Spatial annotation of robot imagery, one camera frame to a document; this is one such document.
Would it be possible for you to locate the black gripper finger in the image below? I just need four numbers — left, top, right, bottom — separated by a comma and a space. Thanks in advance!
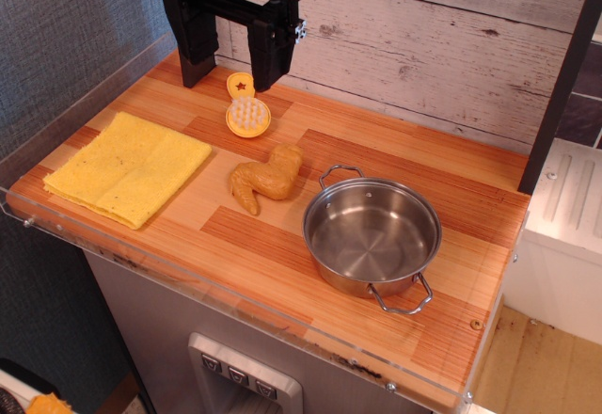
247, 22, 294, 92
163, 0, 219, 62

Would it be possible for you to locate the stainless steel metal pot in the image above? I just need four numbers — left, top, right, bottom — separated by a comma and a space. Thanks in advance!
302, 167, 442, 315

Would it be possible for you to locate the yellow folded cloth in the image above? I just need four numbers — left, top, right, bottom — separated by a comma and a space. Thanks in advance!
43, 112, 212, 230

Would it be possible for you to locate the yellow toy scrub brush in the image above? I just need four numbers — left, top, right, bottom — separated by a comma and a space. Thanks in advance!
226, 72, 271, 138

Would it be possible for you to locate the toy chicken wing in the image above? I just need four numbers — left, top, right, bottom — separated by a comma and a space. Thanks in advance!
229, 143, 304, 215

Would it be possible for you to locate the clear acrylic table guard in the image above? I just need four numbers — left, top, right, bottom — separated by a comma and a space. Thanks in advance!
8, 55, 528, 404

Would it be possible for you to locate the grey toy fridge cabinet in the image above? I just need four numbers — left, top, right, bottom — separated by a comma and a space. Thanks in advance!
86, 252, 466, 413

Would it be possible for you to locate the silver dispenser button panel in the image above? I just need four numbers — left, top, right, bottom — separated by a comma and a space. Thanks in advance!
188, 333, 304, 413

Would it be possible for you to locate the white toy cabinet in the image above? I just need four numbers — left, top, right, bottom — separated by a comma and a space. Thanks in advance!
502, 139, 601, 343

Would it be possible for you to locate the orange object bottom left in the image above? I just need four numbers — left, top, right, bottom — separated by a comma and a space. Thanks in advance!
25, 393, 73, 414

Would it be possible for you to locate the dark left shelf post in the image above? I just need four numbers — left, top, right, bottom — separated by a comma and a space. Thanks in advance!
179, 53, 216, 88

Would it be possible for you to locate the dark shelf post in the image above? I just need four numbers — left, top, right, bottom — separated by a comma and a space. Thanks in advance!
179, 53, 216, 88
518, 0, 601, 195

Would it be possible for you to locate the dark right shelf post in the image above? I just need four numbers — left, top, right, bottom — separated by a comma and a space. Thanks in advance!
518, 0, 601, 195

